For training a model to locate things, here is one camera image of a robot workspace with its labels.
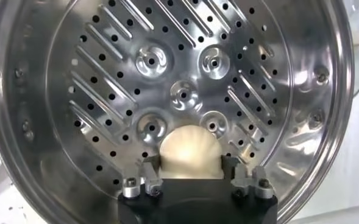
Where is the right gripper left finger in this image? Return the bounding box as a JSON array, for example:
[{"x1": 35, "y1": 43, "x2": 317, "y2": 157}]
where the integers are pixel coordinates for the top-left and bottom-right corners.
[{"x1": 121, "y1": 155, "x2": 165, "y2": 198}]

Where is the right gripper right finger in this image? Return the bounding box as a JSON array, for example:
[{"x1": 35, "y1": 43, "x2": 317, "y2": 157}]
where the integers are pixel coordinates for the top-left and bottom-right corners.
[{"x1": 221, "y1": 155, "x2": 274, "y2": 200}]

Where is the white steamed baozi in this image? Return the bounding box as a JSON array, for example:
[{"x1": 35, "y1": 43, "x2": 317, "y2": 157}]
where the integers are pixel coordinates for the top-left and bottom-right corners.
[{"x1": 159, "y1": 125, "x2": 224, "y2": 180}]

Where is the perforated steel steamer basket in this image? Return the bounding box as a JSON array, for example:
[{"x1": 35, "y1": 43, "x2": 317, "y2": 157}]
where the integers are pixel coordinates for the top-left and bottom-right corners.
[{"x1": 0, "y1": 0, "x2": 355, "y2": 224}]

